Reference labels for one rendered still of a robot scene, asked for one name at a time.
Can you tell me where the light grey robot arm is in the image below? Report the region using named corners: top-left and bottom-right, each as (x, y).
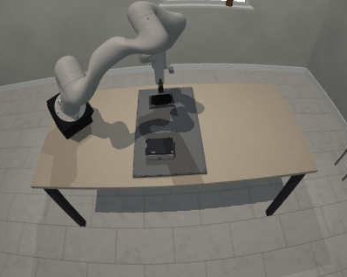
top-left (54, 1), bottom-right (187, 122)

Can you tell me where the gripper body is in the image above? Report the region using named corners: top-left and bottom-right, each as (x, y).
top-left (154, 69), bottom-right (164, 84)

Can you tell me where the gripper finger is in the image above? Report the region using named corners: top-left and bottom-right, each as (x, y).
top-left (158, 79), bottom-right (164, 93)

